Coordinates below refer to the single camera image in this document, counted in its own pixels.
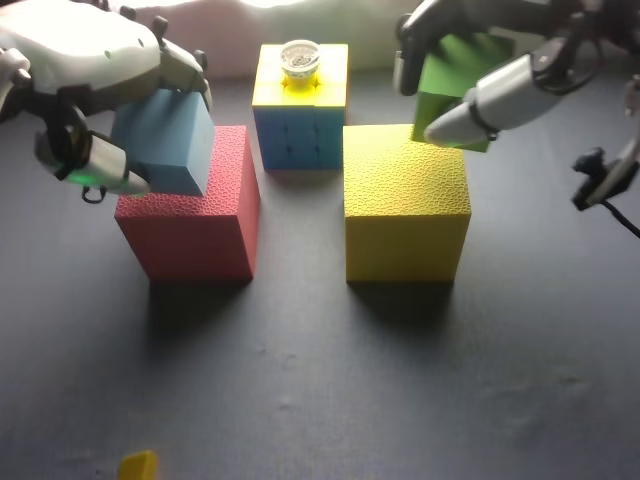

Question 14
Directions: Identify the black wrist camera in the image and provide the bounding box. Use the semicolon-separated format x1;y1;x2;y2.
572;147;640;211

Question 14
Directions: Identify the Rubik's puzzle cube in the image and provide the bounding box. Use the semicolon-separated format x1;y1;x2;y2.
251;43;351;174

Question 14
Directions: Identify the black camera cable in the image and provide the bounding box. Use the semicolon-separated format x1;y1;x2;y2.
602;198;640;239

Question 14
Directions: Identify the large yellow textured cube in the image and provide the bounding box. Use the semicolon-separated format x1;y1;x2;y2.
342;122;474;284

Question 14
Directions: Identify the small white patterned cup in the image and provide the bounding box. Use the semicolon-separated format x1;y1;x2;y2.
278;39;324;80

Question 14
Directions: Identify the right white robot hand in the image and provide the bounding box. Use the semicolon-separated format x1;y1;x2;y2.
392;0;606;151

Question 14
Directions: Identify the large red textured cube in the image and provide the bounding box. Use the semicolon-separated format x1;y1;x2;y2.
114;124;262;286

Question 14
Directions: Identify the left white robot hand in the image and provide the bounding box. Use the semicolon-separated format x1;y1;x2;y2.
0;0;216;204

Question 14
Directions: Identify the grey table cloth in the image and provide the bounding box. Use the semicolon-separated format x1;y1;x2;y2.
0;64;640;480

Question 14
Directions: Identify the green foam cube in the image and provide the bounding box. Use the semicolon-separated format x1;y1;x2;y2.
410;32;516;154

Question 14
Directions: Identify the blue foam cube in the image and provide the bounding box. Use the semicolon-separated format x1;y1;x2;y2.
109;87;216;197

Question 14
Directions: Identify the small yellow block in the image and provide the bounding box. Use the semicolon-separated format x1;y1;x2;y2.
118;449;160;480

